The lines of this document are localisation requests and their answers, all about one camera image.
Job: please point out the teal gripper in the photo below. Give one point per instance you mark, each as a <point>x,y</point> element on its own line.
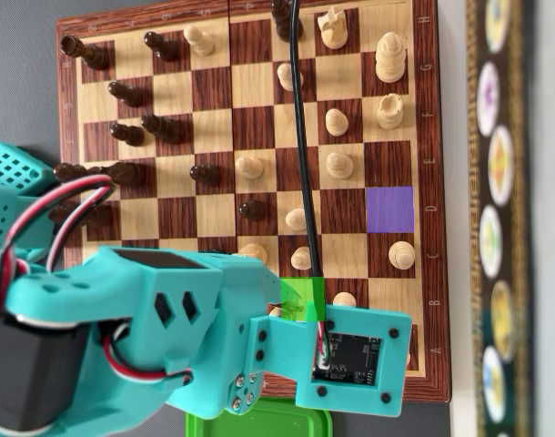
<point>244,388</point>

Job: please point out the light wooden queen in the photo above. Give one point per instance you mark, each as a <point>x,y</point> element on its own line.
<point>275,313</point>

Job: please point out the wooden folding chess board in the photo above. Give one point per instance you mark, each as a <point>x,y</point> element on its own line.
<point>214,91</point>

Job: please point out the light wooden knight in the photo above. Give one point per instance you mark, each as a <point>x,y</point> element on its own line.
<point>255,251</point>
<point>332,29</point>

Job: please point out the light wooden pawn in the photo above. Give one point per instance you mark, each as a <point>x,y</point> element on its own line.
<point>249,167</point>
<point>336,122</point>
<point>283,77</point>
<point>300,258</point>
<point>295,219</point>
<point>344,299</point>
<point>199,41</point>

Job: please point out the dark wooden pawn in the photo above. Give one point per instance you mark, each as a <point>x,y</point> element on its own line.
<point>252,210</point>
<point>128,134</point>
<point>205,174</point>
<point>127,94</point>
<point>161,45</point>

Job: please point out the green plastic tray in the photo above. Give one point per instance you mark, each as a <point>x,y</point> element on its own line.
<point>282,423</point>

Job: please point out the dark wooden queen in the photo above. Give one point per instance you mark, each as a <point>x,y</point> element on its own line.
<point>100,216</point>

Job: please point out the light wooden rook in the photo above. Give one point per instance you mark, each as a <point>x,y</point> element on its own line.
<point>389,111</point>

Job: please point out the dark wooden king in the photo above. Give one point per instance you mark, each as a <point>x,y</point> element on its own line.
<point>68,173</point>

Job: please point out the dark ornate medallion box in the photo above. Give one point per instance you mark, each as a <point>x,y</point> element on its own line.
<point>498,164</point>

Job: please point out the dark wooden rook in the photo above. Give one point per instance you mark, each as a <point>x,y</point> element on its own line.
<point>88,53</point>

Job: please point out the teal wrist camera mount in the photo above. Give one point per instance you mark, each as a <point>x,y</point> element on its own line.
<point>286,350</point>

